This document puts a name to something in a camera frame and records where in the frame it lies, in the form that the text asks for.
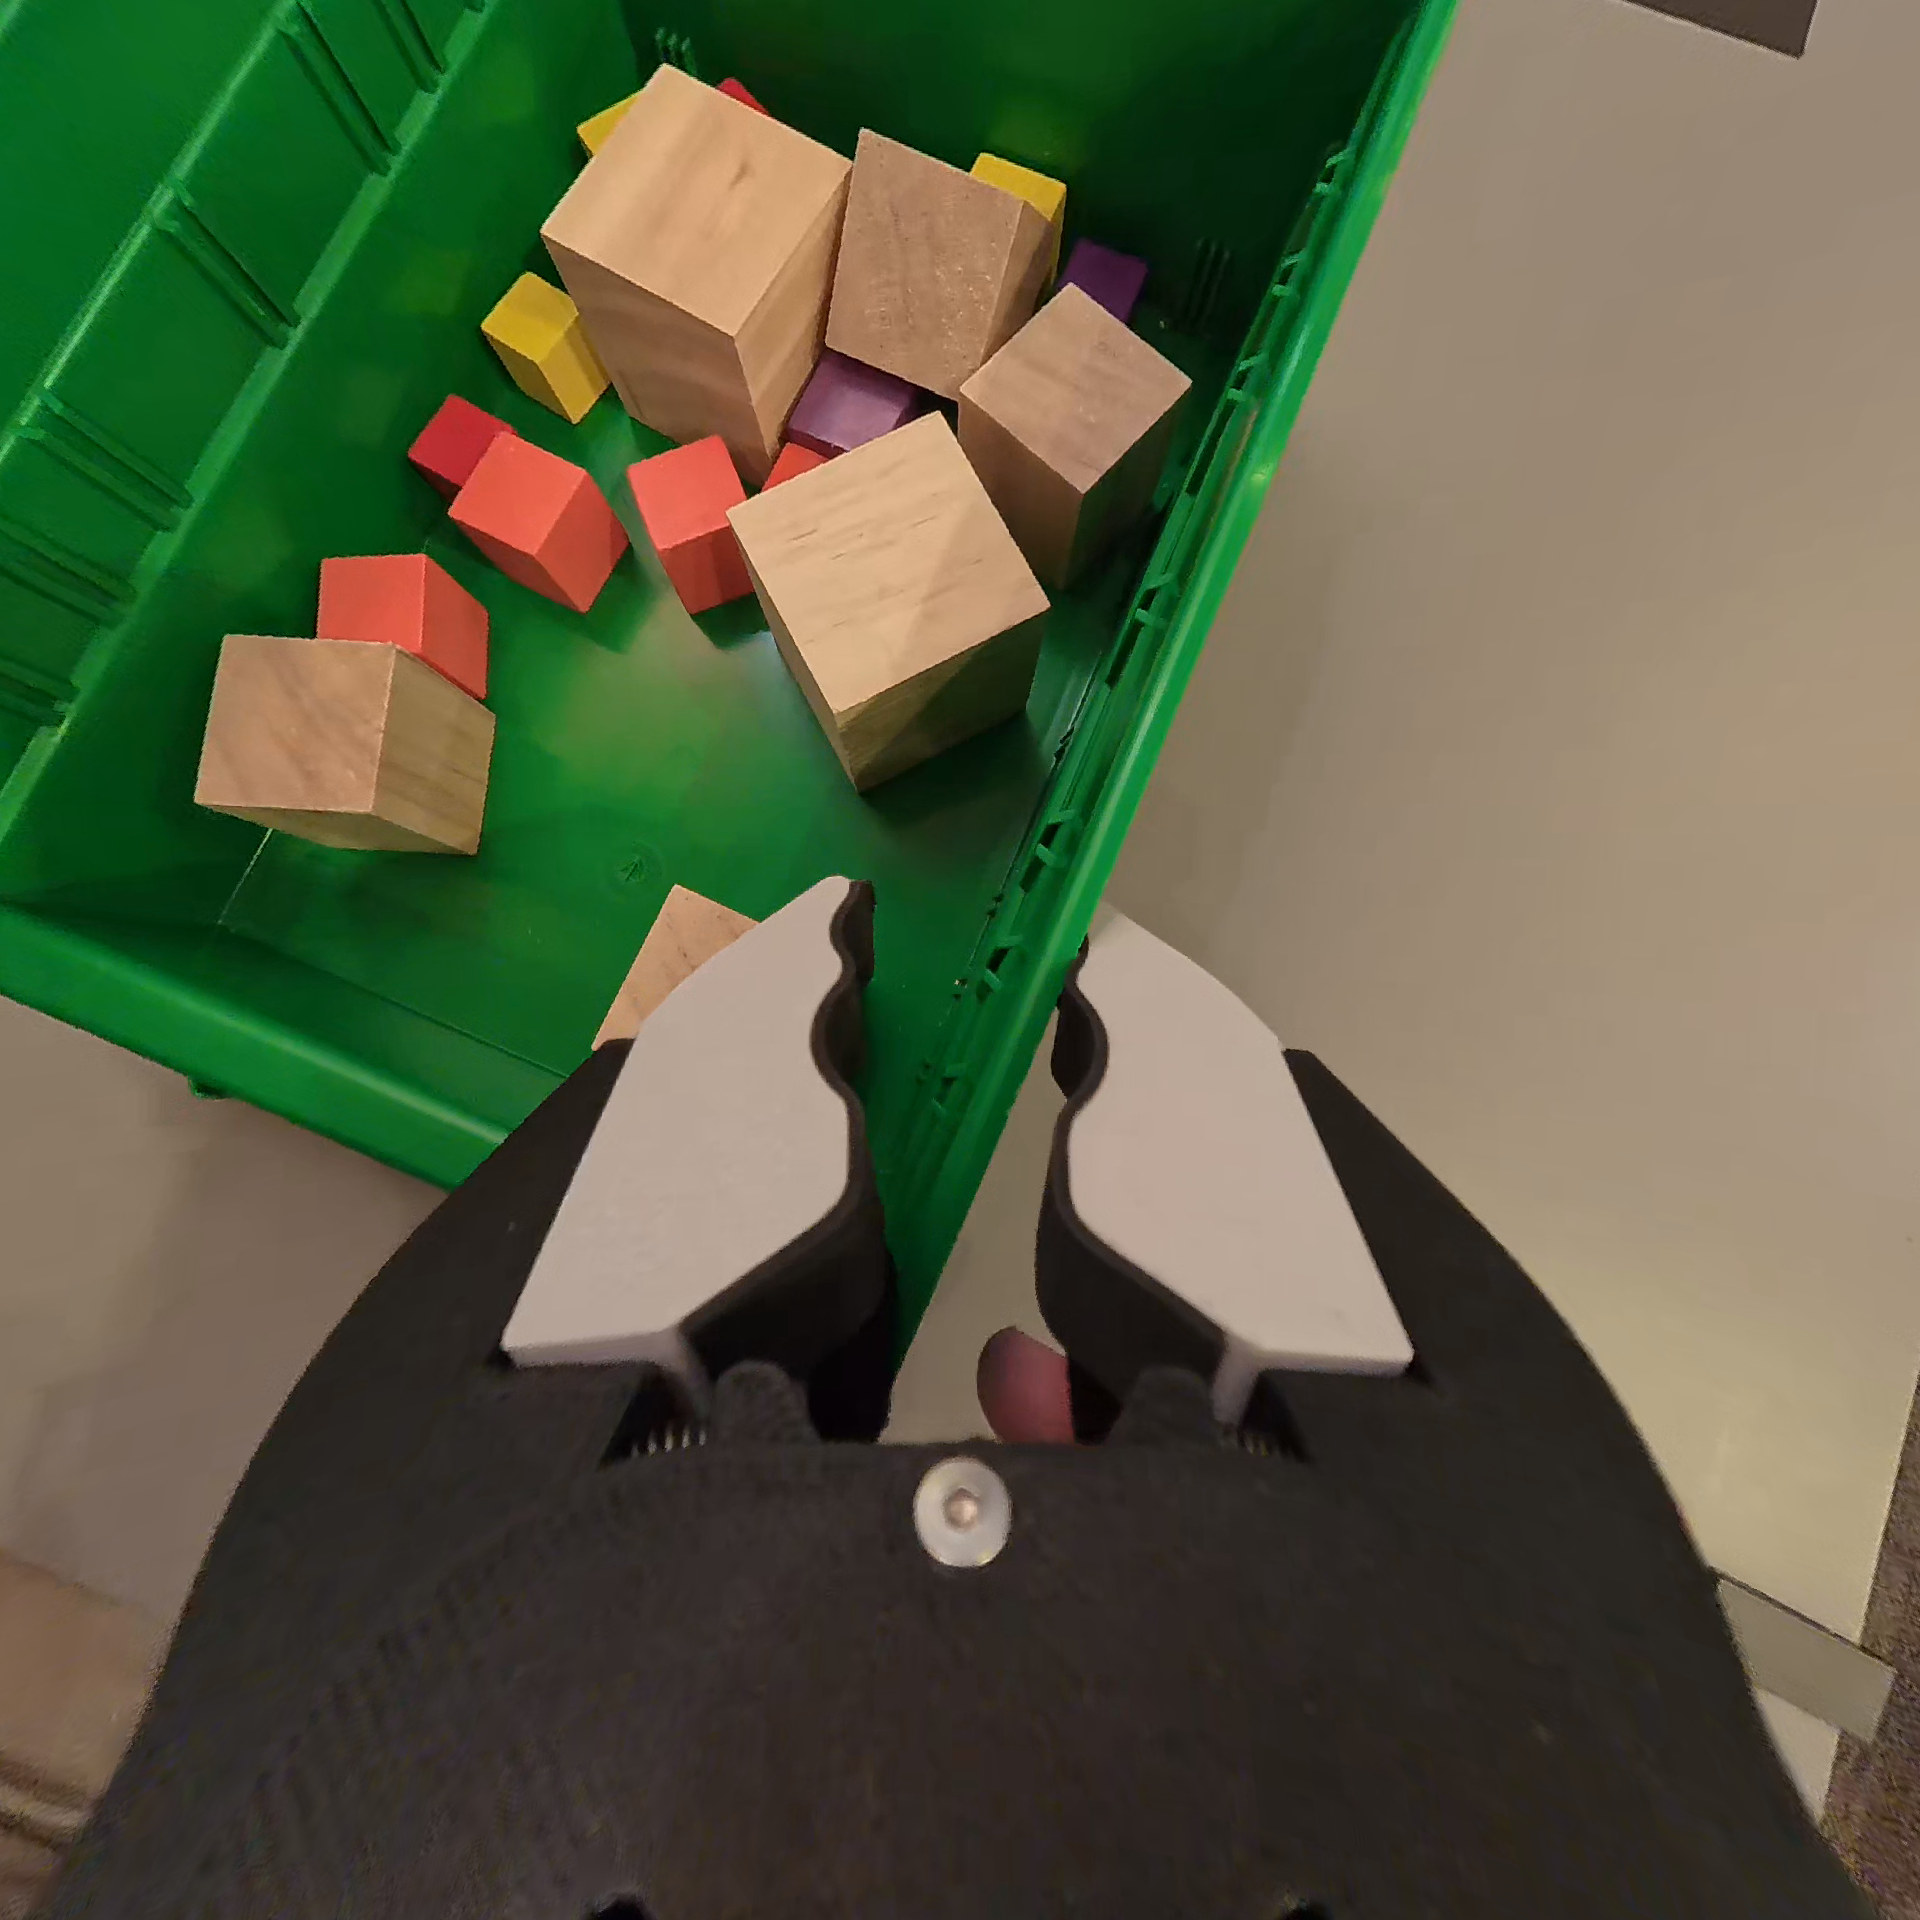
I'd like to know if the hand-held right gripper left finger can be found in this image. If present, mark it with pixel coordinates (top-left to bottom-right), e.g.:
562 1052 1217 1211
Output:
499 872 902 1419

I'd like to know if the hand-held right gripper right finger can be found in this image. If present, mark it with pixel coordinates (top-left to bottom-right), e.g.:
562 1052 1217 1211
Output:
1032 910 1418 1427

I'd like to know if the green plastic box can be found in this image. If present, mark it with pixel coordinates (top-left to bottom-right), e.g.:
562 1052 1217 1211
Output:
0 0 1460 1344

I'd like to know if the pile of wooden cubes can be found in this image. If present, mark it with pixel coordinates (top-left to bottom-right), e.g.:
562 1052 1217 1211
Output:
193 64 1193 1052

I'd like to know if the person's right hand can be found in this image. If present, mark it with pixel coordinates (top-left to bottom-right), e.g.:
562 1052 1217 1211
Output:
978 1327 1076 1445

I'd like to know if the metal table bracket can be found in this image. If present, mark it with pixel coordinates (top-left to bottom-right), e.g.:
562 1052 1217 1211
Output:
1710 1575 1900 1743

